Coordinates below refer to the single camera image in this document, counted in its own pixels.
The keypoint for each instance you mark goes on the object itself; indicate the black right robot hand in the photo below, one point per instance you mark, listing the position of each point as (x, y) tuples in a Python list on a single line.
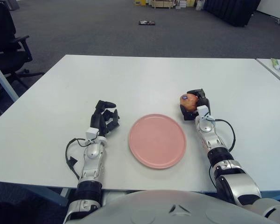
[(203, 102)]

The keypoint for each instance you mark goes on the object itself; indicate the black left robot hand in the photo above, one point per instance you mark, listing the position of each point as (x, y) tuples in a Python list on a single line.
[(99, 121)]

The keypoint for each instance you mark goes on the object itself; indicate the red yellow apple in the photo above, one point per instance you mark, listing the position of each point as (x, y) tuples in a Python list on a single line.
[(190, 103)]

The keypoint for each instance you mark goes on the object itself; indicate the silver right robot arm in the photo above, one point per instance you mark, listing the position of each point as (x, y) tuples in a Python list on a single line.
[(226, 163)]

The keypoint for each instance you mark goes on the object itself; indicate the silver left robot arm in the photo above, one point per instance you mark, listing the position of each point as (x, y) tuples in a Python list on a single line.
[(92, 158)]

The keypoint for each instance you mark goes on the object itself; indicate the pink round plate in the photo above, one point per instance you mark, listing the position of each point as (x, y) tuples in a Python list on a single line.
[(157, 141)]

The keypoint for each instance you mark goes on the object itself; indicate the green white tube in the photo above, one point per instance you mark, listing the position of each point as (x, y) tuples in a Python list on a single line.
[(275, 63)]

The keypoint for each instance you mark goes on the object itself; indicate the black curtain partition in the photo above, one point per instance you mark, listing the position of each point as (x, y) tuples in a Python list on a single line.
[(233, 11)]

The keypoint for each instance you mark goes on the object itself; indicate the white plastic bag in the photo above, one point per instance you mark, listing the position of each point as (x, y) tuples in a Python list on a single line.
[(199, 5)]

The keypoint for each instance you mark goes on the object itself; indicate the black floor tray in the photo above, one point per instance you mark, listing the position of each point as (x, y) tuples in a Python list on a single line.
[(147, 23)]

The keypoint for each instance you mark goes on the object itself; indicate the yellow carton stack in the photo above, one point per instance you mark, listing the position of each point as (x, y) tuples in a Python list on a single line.
[(191, 3)]

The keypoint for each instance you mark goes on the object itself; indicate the white box stack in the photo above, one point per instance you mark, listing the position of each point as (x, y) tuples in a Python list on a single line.
[(182, 3)]

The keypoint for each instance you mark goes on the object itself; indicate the pale blue table leg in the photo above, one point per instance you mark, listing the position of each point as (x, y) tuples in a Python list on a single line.
[(4, 81)]

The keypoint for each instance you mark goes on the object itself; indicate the grey robot torso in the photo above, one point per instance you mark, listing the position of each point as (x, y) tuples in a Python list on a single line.
[(154, 210)]

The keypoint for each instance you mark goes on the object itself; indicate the wooden pallet crate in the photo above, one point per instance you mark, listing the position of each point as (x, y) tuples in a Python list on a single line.
[(164, 4)]

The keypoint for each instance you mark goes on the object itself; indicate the yellow box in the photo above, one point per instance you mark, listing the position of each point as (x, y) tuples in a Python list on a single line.
[(139, 2)]

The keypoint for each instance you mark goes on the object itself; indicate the black office chair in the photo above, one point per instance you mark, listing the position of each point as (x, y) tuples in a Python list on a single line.
[(2, 28)]

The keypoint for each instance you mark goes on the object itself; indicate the grey blue table frame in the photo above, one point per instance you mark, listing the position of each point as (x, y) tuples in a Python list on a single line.
[(49, 196)]

